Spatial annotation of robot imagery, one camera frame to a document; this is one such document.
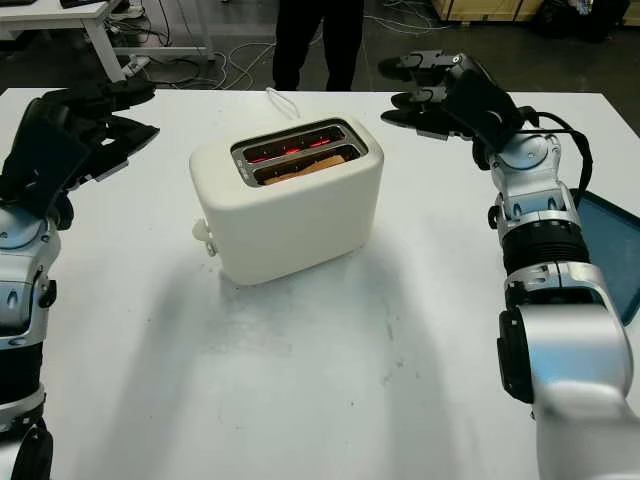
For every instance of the slice of toast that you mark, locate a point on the slice of toast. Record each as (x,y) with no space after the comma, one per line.
(320,165)

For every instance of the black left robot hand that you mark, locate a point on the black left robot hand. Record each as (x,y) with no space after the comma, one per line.
(120,142)

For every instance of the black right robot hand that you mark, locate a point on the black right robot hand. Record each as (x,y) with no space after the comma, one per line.
(430,117)

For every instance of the blue plastic tray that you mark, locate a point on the blue plastic tray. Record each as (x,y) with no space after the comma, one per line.
(615,235)

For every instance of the white power strip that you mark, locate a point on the white power strip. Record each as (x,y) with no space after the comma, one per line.
(136,66)

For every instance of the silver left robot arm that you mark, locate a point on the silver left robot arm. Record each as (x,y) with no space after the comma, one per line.
(20,310)

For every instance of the wooden crate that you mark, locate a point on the wooden crate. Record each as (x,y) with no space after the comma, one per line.
(475,7)

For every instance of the white two-slot toaster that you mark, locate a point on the white two-slot toaster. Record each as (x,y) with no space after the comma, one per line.
(290,225)

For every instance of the black bag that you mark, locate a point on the black bag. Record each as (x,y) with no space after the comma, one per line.
(575,20)

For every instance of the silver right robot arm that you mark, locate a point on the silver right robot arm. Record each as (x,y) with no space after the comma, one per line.
(565,340)

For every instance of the person in black trousers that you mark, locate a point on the person in black trousers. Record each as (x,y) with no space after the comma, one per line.
(295,40)

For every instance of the white desk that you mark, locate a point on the white desk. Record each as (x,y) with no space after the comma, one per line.
(50,12)

